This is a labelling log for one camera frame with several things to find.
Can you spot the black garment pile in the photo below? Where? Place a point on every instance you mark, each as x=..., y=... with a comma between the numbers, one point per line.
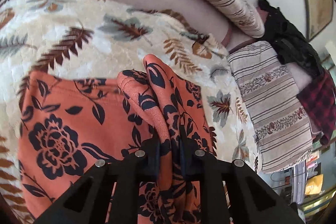
x=289, y=44

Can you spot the orange black floral garment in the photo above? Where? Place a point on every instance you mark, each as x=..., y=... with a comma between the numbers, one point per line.
x=68, y=125

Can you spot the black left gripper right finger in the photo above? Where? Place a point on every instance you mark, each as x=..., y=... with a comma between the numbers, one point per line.
x=231, y=192

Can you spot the cream leaf-pattern blanket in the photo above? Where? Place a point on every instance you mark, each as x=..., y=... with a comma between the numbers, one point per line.
x=98, y=39

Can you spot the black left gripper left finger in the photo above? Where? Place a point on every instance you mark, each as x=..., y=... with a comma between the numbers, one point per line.
x=107, y=193

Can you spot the red black plaid cloth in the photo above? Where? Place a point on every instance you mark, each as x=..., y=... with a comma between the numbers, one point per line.
x=318, y=100

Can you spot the striped floral side pillow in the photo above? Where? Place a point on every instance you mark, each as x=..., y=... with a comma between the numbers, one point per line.
x=281, y=124

